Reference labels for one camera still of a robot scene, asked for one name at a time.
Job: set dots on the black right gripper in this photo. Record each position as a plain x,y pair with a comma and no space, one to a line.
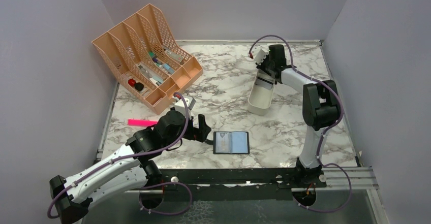
262,66

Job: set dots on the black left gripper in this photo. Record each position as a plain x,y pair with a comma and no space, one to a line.
202,131

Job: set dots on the black leather card holder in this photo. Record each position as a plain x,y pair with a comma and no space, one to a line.
236,142

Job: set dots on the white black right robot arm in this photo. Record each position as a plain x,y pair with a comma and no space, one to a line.
321,106

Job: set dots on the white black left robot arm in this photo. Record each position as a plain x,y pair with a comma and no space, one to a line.
131,166

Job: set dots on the cream oblong plastic tray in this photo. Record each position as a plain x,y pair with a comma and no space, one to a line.
259,100

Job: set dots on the pink rectangular bar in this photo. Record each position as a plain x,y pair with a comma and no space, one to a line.
141,123

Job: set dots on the teal pens in organizer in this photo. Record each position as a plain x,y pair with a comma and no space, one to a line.
164,66

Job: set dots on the grey device in organizer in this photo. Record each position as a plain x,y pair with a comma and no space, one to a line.
178,58

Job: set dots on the black round item in organizer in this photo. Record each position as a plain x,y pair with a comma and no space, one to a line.
139,86

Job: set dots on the red round item in organizer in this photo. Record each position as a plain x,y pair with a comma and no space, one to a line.
131,82

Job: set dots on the peach plastic file organizer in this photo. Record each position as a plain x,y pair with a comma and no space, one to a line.
125,47

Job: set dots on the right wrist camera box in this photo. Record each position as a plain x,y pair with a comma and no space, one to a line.
258,55

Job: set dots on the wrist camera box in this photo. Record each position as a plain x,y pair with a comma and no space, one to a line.
258,55
183,107

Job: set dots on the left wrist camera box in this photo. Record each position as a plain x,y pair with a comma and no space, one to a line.
183,107

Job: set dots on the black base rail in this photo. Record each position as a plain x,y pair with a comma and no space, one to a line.
232,184

